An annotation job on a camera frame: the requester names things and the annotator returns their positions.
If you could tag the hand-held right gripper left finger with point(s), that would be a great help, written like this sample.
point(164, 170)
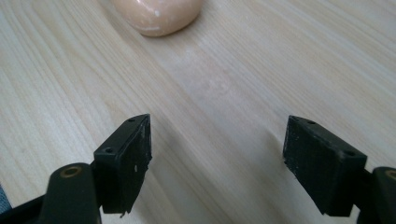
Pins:
point(121, 168)

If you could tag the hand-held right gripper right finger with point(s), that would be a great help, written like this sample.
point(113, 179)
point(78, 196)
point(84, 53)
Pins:
point(320, 168)

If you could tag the peach soap bar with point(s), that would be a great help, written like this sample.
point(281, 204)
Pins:
point(157, 14)

